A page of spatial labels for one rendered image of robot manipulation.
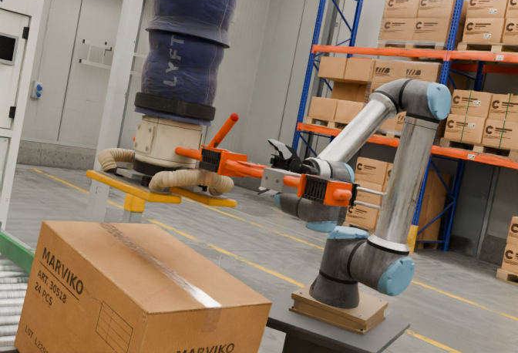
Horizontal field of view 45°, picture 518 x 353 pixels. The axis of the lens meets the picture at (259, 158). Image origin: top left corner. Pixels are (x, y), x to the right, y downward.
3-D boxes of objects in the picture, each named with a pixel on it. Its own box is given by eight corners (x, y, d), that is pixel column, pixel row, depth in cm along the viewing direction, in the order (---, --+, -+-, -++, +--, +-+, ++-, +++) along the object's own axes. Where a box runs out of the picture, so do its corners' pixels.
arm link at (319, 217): (313, 224, 200) (322, 187, 198) (340, 237, 191) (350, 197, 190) (293, 223, 193) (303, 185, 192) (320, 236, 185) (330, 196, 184)
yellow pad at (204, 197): (141, 181, 192) (144, 165, 192) (167, 183, 199) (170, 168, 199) (208, 206, 167) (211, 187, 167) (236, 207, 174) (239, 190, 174)
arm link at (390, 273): (371, 280, 231) (424, 82, 223) (410, 299, 218) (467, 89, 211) (345, 282, 220) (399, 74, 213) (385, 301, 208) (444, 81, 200)
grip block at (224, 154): (196, 168, 157) (200, 146, 157) (225, 172, 164) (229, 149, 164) (216, 175, 151) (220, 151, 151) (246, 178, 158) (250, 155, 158)
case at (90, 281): (13, 344, 188) (42, 220, 183) (126, 332, 216) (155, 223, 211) (108, 470, 146) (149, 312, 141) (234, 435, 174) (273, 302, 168)
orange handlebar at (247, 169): (110, 138, 193) (112, 126, 193) (188, 149, 214) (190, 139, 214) (337, 203, 126) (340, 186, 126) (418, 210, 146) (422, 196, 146)
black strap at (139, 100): (118, 102, 176) (121, 89, 176) (184, 115, 192) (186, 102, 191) (163, 112, 159) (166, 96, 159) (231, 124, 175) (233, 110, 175)
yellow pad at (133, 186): (85, 176, 179) (88, 159, 179) (115, 179, 186) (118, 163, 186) (148, 202, 154) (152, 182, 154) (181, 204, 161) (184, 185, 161)
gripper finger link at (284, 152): (256, 137, 170) (271, 159, 176) (270, 140, 166) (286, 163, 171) (262, 129, 171) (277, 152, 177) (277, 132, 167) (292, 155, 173)
